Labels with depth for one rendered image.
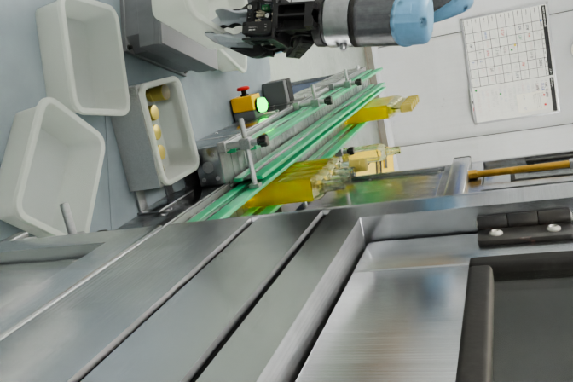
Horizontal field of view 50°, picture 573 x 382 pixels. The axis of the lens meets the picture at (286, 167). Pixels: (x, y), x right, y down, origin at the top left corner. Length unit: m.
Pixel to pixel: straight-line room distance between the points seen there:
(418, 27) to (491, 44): 6.41
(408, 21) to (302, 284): 0.58
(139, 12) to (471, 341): 1.24
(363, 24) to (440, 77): 6.48
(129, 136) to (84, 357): 1.03
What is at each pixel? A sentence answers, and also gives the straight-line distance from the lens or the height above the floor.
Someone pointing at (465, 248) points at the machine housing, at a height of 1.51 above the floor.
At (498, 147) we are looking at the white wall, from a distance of 7.48.
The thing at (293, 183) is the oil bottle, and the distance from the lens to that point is 1.52.
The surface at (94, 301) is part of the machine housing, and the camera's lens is 0.44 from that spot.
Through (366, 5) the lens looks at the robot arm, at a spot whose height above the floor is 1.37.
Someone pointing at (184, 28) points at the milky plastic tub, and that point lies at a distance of 1.04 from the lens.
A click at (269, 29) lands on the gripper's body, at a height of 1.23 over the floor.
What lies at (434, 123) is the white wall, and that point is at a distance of 7.45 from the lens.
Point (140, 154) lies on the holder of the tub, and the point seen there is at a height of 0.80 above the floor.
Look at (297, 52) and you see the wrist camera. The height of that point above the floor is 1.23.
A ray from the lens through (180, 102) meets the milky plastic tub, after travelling 1.46.
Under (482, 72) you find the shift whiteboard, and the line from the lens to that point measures 7.33.
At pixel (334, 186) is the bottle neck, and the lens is 1.51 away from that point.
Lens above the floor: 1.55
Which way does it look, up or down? 21 degrees down
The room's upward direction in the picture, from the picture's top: 83 degrees clockwise
